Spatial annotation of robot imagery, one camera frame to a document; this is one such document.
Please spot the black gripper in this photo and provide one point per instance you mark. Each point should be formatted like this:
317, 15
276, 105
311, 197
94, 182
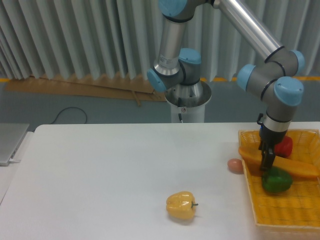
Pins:
268, 139

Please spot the long orange bread loaf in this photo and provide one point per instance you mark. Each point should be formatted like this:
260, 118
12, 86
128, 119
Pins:
253, 158

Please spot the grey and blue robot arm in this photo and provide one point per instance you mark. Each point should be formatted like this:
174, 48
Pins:
176, 71

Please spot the red bell pepper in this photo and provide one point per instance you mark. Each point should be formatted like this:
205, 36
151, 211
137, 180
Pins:
284, 148

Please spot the green bell pepper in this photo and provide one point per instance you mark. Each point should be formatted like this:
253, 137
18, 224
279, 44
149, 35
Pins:
276, 180

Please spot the brown egg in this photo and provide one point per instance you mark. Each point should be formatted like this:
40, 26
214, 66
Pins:
235, 166

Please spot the yellow woven basket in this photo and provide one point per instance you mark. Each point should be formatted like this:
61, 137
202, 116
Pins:
297, 207

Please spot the yellow bell pepper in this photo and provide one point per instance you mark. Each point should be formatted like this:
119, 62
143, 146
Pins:
181, 205

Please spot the brown cardboard sheet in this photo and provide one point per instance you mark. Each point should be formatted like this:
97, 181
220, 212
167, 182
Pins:
125, 88

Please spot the grey pleated curtain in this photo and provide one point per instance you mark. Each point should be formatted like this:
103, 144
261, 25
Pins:
104, 37

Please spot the silver laptop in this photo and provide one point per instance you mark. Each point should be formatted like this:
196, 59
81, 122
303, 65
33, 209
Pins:
11, 136

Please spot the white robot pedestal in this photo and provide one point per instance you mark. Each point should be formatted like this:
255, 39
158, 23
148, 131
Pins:
188, 102

